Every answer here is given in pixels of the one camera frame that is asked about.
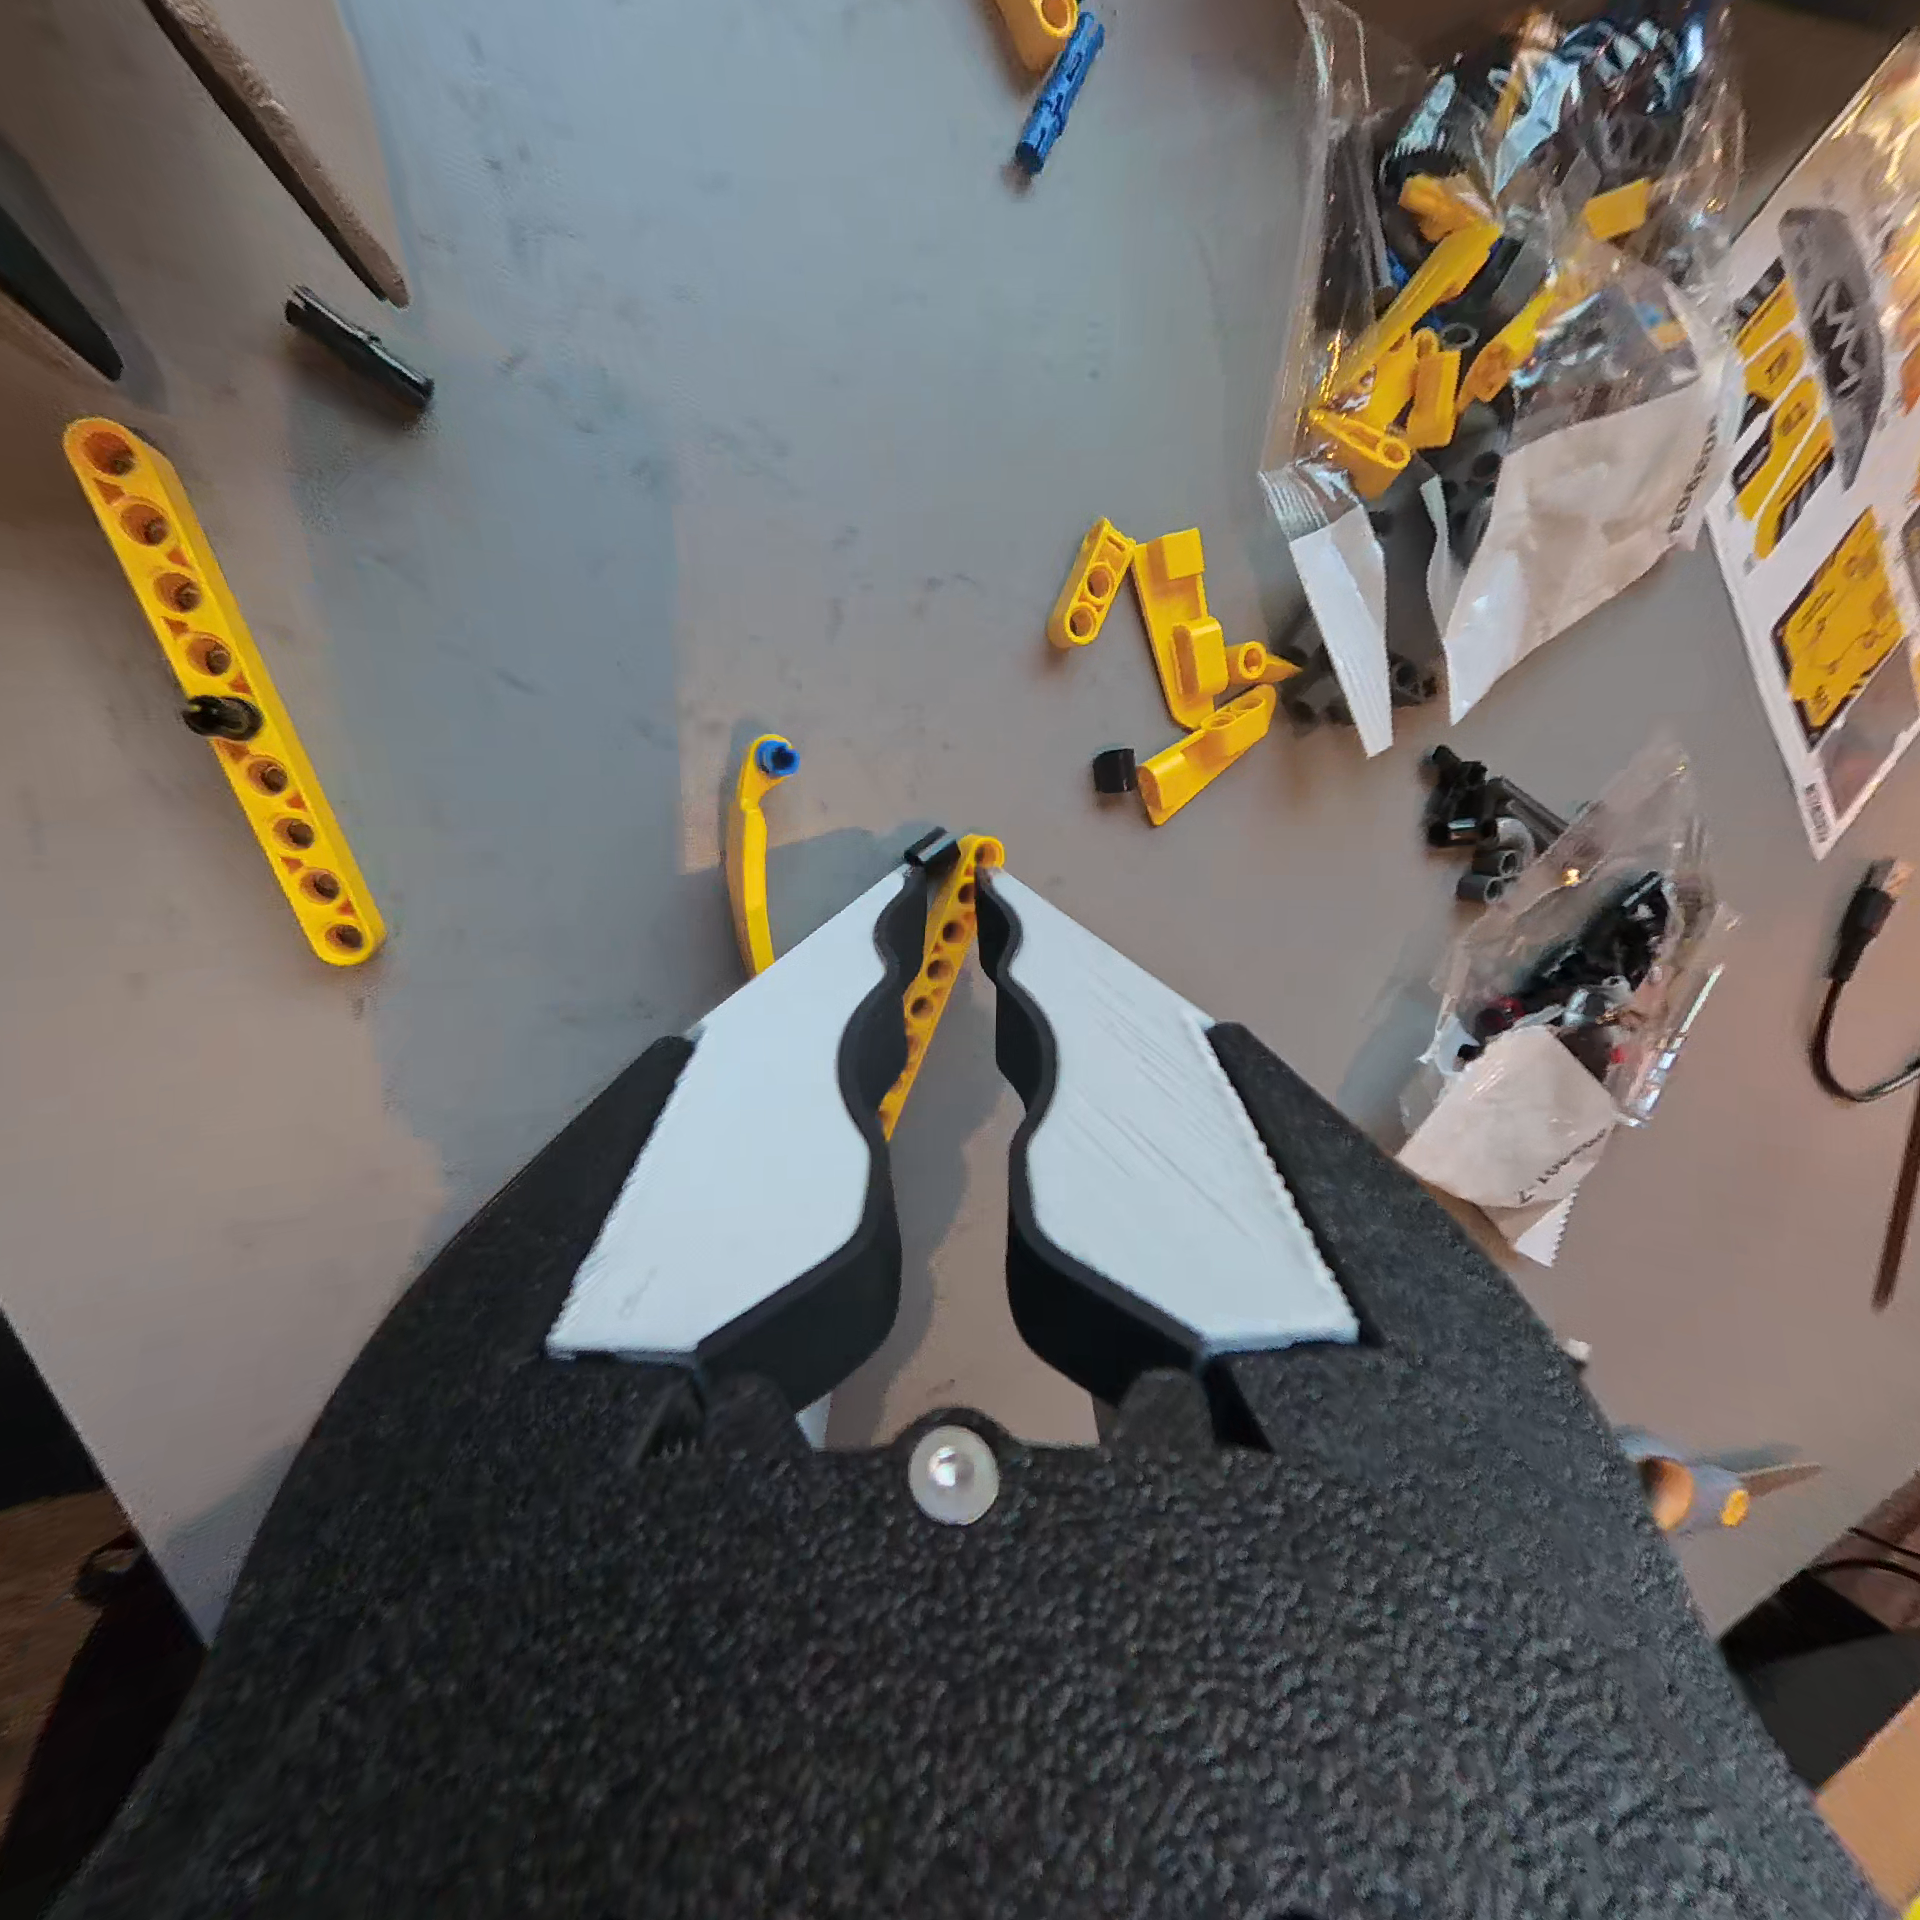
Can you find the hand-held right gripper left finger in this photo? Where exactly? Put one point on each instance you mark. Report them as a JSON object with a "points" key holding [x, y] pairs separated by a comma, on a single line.
{"points": [[723, 1169]]}

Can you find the grey desk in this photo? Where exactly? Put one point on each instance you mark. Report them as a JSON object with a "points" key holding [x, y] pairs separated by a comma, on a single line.
{"points": [[748, 451]]}

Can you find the yellow curved panel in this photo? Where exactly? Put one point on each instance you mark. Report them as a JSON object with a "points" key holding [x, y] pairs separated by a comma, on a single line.
{"points": [[748, 887]]}

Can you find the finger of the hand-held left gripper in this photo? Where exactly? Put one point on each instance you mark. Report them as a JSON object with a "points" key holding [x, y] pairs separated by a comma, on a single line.
{"points": [[36, 274], [289, 166]]}

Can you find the short thick yellow beam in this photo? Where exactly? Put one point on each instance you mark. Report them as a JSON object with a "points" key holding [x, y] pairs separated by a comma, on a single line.
{"points": [[1028, 41]]}

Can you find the yellow slanted brick piece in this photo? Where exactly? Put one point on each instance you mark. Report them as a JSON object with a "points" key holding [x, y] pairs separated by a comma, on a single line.
{"points": [[1206, 769]]}

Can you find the yellow angled panel piece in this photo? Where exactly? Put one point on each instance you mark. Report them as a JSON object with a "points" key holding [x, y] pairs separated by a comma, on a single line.
{"points": [[1172, 635]]}

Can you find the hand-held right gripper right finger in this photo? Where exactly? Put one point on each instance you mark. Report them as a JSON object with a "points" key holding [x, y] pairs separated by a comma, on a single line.
{"points": [[1172, 1169]]}

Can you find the small grey orange tool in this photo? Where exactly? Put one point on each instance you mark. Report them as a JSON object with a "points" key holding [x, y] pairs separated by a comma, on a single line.
{"points": [[1695, 1498]]}

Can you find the clear bag yellow connectors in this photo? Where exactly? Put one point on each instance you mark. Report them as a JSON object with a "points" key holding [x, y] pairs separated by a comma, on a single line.
{"points": [[1500, 304]]}

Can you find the yellow black sticker sheet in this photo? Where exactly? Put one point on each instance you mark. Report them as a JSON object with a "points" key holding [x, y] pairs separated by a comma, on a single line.
{"points": [[1829, 601]]}

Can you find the black connector pin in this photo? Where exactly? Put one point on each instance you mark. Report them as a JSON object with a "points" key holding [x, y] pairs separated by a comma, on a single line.
{"points": [[223, 716], [362, 352]]}

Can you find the dark grey connector pieces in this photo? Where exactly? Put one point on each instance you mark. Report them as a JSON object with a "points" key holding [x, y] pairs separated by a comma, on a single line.
{"points": [[1321, 700]]}

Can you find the loose black connector pieces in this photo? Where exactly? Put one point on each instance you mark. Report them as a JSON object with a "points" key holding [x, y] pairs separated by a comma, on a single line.
{"points": [[1475, 821]]}

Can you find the long yellow holed beam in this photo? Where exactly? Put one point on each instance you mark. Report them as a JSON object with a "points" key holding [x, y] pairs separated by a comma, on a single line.
{"points": [[189, 626], [943, 960]]}

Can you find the small yellow three-hole beam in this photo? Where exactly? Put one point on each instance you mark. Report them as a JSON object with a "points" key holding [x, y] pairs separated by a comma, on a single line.
{"points": [[1068, 583]]}

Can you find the blue connector pin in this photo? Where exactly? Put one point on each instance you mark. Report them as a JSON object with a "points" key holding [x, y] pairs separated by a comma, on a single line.
{"points": [[775, 757], [1061, 96]]}

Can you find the clear bag black parts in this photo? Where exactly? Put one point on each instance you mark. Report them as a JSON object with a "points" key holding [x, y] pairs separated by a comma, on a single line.
{"points": [[1516, 1128]]}

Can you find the thin dark rod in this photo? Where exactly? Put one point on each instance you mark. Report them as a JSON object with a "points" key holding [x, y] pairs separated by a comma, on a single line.
{"points": [[1904, 1201]]}

